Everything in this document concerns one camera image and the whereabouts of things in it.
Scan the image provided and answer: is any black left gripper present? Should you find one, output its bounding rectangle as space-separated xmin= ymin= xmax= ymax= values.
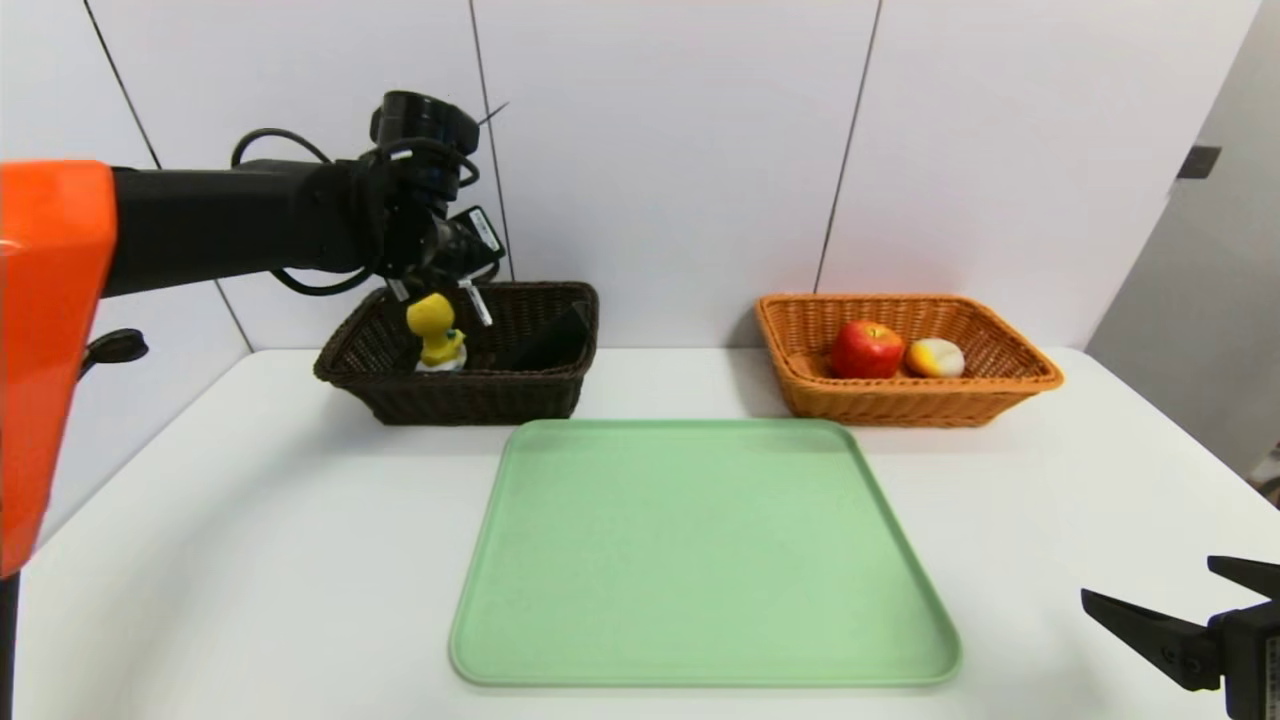
xmin=421 ymin=205 xmax=507 ymax=284

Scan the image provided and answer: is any yellow duck toy car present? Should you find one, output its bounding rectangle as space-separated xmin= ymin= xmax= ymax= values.
xmin=406 ymin=292 xmax=468 ymax=374

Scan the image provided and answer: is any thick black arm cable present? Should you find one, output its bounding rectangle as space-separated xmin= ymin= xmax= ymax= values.
xmin=80 ymin=329 xmax=150 ymax=378

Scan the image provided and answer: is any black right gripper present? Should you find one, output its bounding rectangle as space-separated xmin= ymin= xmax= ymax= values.
xmin=1080 ymin=555 xmax=1280 ymax=720

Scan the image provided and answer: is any red apple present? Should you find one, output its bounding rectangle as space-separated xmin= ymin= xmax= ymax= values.
xmin=830 ymin=320 xmax=906 ymax=380

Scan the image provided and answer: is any light green plastic tray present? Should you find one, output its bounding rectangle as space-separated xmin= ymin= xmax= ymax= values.
xmin=449 ymin=418 xmax=963 ymax=689

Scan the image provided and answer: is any white orange toy bun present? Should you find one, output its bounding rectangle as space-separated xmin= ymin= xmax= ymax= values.
xmin=905 ymin=337 xmax=967 ymax=380

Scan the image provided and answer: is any orange wicker basket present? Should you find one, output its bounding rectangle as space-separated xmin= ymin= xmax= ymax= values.
xmin=755 ymin=293 xmax=1064 ymax=429

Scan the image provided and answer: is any grey partition panel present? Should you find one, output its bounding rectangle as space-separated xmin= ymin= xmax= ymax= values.
xmin=1085 ymin=0 xmax=1280 ymax=481

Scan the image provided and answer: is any black left camera cable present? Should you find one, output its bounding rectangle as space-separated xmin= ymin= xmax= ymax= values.
xmin=232 ymin=128 xmax=336 ymax=171

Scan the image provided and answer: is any black glasses case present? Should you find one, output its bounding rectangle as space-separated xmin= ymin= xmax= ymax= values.
xmin=497 ymin=300 xmax=593 ymax=373

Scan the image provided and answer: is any dark brown wicker basket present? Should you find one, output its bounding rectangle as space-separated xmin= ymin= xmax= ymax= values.
xmin=314 ymin=281 xmax=601 ymax=426

